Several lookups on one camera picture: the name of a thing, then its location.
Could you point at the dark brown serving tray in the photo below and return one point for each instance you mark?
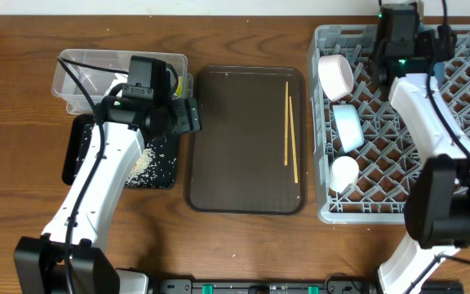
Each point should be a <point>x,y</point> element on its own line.
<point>236,161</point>

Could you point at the clear plastic bin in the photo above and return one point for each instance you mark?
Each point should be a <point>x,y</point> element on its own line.
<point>107,67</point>

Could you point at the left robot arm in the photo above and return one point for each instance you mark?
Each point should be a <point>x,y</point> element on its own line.
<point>69,256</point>

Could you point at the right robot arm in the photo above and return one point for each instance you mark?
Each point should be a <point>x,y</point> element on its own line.
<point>437,210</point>

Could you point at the white tissue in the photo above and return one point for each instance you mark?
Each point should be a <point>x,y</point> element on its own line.
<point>115,89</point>

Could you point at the white cup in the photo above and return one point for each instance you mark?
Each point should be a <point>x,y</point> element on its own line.
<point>343,172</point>

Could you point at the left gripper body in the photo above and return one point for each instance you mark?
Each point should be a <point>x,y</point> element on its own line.
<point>183,119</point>

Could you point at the light blue bowl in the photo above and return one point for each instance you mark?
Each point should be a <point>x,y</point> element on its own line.
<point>348,127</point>

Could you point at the yellow green snack wrapper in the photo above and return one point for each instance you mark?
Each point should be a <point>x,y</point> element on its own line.
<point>179,88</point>

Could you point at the spilled rice grains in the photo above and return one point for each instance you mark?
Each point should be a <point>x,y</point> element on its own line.
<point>149,163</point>

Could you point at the wooden chopstick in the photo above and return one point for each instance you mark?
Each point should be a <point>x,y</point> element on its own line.
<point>293,141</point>
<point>286,127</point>

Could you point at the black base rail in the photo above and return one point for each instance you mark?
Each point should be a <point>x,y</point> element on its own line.
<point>184,286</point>

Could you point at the black waste tray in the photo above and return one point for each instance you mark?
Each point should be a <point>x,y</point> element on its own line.
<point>161,163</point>

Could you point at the grey dishwasher rack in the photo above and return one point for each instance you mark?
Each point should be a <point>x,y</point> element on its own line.
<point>388,160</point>

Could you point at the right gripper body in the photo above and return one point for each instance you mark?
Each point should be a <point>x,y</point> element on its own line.
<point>445,38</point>

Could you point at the dark blue plate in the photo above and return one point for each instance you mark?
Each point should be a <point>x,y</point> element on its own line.
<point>439,67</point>

